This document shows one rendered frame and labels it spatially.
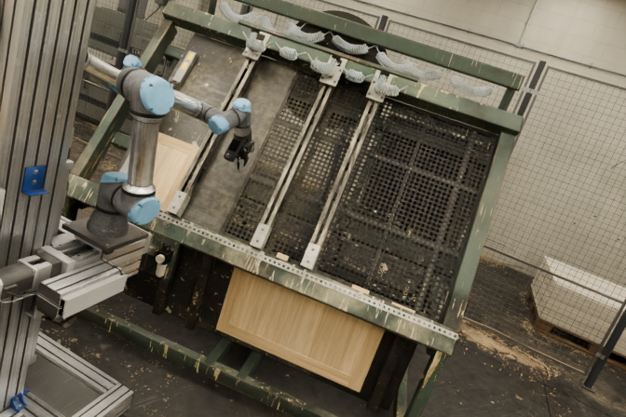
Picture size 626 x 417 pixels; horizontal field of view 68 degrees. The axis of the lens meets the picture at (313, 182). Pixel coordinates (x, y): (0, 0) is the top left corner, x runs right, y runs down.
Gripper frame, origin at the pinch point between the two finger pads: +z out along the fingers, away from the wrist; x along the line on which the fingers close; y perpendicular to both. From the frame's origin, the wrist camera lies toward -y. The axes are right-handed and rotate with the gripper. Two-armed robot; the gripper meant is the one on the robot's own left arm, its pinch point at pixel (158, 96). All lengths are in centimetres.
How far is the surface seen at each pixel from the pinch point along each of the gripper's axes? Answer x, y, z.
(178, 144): 24.3, -10.9, 10.9
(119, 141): 21.0, 25.7, 16.5
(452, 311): 110, -158, 7
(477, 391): 157, -210, 150
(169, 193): 53, -10, 11
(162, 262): 91, -14, 5
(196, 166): 38.0, -23.4, 8.2
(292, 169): 40, -76, 5
